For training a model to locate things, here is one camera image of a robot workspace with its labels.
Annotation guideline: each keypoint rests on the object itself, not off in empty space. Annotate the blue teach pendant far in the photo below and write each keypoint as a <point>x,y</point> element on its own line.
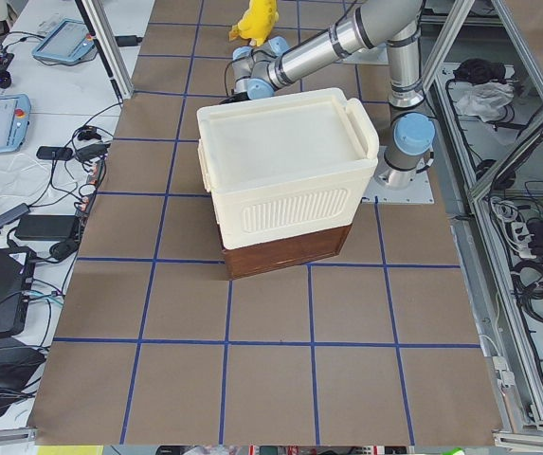
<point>68,43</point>

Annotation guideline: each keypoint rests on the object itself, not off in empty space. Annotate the dark brown wooden drawer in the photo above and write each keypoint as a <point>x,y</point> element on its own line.
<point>256,259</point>

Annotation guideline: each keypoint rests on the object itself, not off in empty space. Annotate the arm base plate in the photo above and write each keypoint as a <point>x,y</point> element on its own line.
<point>395,188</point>

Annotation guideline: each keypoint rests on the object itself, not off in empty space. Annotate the aluminium frame post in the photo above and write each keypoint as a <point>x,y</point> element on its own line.
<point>93,14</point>

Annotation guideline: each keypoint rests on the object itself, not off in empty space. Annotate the cream plastic storage box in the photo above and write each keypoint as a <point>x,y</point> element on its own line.
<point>286,166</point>

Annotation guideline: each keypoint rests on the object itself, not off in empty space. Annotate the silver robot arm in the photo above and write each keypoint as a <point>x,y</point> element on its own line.
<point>268,64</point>

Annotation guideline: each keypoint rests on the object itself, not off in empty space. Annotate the black power adapter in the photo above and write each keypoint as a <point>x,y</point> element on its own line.
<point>45,227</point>

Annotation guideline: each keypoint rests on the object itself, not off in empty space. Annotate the yellow plush dinosaur toy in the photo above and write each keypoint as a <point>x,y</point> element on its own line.
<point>256,23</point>

